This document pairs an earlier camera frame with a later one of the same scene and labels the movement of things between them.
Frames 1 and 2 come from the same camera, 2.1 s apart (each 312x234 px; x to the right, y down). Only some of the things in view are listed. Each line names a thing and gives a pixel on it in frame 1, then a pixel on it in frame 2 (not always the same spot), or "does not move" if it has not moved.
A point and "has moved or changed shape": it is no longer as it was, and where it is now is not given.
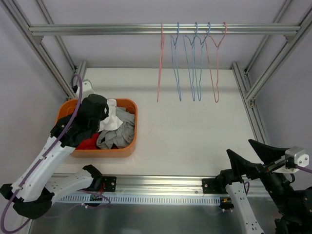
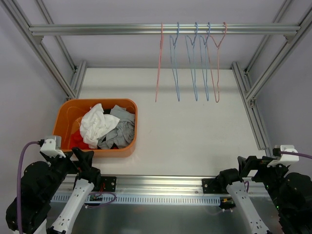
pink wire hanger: (162, 53) does not move
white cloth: (112, 122) has moved or changed shape
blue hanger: (198, 52) to (205, 44)
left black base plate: (110, 184) does not move
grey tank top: (120, 138) does not move
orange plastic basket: (69, 107) does not move
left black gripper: (96, 107) to (67, 160)
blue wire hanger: (173, 45) does not move
